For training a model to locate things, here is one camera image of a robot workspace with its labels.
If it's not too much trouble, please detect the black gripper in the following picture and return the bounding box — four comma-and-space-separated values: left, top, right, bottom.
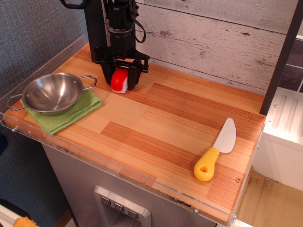
94, 28, 149, 90

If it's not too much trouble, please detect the red and white toy sushi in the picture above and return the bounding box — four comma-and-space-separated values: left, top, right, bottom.
110, 68, 128, 94

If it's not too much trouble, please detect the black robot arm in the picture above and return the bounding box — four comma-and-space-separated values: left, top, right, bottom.
94, 0, 150, 94

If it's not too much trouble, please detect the green folded cloth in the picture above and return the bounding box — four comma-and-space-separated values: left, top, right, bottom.
27, 90, 102, 135

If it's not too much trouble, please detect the grey toy fridge cabinet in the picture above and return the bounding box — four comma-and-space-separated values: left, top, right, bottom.
43, 145, 216, 227

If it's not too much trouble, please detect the silver dispenser button panel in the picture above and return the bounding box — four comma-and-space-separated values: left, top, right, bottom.
94, 185, 152, 227

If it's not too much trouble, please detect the orange object at corner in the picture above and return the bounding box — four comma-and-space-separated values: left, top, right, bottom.
13, 217, 37, 227

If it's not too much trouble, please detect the white toy sink counter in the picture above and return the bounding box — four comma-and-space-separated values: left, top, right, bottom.
252, 87, 303, 190

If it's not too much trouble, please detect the dark left shelf post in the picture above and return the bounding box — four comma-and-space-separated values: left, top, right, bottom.
84, 0, 107, 62

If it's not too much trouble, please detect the dark shelf post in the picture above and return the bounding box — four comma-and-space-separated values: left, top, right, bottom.
84, 0, 107, 62
259, 0, 303, 115

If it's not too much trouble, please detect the steel bowl with handles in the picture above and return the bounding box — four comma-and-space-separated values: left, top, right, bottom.
6, 72, 97, 115

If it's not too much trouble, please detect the clear acrylic guard rail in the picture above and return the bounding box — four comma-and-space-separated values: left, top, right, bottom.
3, 107, 265, 226

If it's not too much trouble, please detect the yellow handled toy knife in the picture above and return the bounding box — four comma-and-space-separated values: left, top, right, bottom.
194, 118, 237, 182

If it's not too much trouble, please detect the dark right shelf post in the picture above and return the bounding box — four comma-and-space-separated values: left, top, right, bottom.
259, 0, 303, 115

